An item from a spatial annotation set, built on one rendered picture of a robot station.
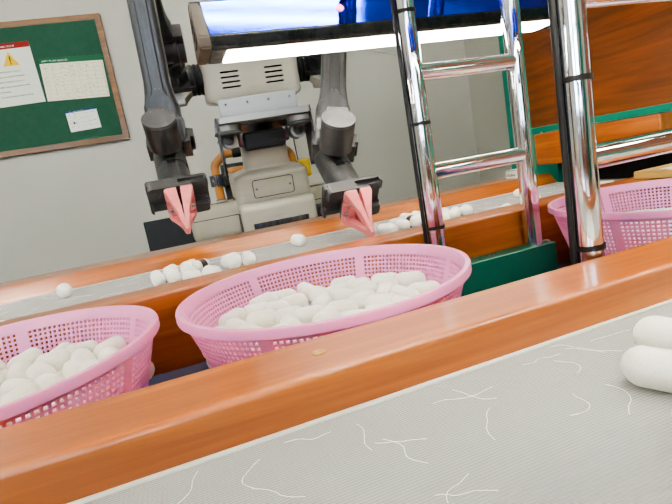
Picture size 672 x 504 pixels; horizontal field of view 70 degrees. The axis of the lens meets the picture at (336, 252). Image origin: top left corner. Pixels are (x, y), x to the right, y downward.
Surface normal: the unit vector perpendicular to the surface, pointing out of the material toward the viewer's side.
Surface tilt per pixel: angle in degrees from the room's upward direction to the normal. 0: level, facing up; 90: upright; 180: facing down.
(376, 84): 90
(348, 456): 0
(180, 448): 90
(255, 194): 98
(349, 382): 90
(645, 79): 90
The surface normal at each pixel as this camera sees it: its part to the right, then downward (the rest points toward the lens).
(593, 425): -0.17, -0.97
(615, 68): -0.93, 0.22
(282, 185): 0.27, 0.26
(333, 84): 0.10, -0.07
